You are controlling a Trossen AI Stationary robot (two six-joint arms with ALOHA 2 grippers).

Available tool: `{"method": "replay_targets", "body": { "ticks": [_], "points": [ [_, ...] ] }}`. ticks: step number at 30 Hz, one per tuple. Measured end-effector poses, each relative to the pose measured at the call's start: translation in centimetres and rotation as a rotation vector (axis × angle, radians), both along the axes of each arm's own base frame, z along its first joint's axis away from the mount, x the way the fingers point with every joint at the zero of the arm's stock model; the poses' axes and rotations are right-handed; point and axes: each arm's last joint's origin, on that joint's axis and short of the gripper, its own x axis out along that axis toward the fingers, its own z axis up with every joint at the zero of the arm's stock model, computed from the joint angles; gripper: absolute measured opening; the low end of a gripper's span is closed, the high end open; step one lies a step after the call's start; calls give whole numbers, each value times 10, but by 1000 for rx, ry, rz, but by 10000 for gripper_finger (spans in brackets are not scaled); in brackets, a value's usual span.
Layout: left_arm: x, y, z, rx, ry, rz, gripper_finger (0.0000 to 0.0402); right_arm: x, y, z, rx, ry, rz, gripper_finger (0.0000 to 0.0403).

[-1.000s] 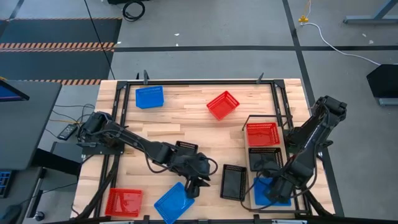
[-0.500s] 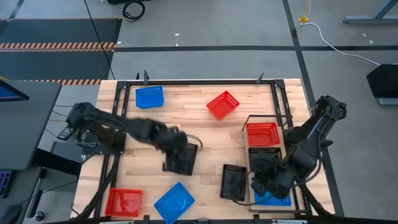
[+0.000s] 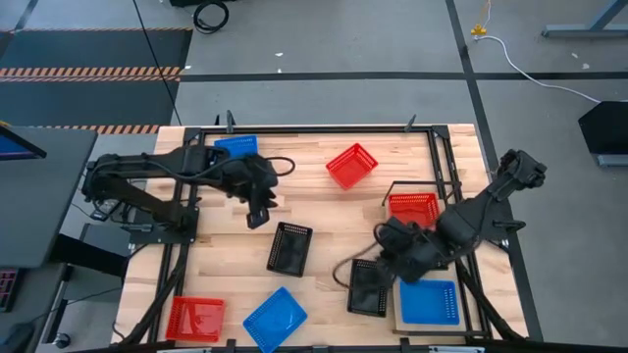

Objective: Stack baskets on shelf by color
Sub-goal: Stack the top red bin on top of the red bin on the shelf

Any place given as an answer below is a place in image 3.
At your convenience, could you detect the white floor cable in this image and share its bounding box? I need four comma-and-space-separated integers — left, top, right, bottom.
473, 33, 602, 104

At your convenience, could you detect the black plastic basket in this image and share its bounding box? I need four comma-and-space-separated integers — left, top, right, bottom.
346, 258, 393, 319
266, 221, 314, 278

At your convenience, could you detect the computer monitor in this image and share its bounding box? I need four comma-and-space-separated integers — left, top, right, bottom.
0, 123, 48, 162

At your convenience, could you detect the black box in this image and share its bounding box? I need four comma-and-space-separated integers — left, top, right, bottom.
577, 100, 628, 157

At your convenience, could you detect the black power adapter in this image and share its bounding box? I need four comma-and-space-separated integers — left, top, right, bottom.
90, 198, 119, 223

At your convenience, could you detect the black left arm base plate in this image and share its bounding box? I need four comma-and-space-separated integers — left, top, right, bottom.
128, 205, 201, 245

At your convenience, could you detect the grey desk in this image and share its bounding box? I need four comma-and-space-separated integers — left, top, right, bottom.
0, 126, 98, 270

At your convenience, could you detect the blue plastic basket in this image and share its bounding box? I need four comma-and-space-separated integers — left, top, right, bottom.
398, 277, 461, 327
213, 134, 260, 159
241, 285, 309, 353

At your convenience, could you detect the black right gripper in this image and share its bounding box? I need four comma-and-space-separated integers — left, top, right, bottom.
380, 220, 445, 284

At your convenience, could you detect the black hazard-striped floor mat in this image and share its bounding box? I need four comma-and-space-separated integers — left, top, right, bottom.
0, 26, 194, 83
0, 76, 183, 136

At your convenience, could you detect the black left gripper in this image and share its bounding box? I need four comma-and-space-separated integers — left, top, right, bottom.
225, 155, 280, 230

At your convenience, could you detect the backlit black keyboard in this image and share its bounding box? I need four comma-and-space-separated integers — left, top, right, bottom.
0, 267, 21, 314

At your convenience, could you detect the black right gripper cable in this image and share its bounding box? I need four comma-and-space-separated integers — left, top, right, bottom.
332, 242, 382, 291

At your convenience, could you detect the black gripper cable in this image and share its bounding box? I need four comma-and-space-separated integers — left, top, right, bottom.
332, 242, 382, 291
264, 155, 296, 177

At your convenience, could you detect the thin black cable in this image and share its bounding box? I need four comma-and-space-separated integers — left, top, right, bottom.
131, 0, 183, 127

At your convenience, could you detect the grey metal table leg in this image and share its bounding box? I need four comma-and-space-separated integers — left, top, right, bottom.
541, 0, 628, 39

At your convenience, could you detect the red plastic basket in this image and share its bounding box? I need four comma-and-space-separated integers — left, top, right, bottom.
388, 192, 442, 230
164, 295, 227, 343
325, 142, 380, 190

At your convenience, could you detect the wooden shelf with black frame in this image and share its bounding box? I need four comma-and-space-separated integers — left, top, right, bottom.
381, 179, 495, 339

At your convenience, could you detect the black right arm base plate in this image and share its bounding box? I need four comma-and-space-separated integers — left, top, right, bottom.
453, 198, 527, 244

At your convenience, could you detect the black metal table frame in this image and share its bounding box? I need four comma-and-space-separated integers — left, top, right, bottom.
117, 110, 529, 353

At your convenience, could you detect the black coiled cable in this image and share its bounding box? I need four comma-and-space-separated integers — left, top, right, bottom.
192, 0, 231, 35

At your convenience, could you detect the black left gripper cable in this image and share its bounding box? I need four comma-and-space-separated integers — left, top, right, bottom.
264, 155, 296, 177

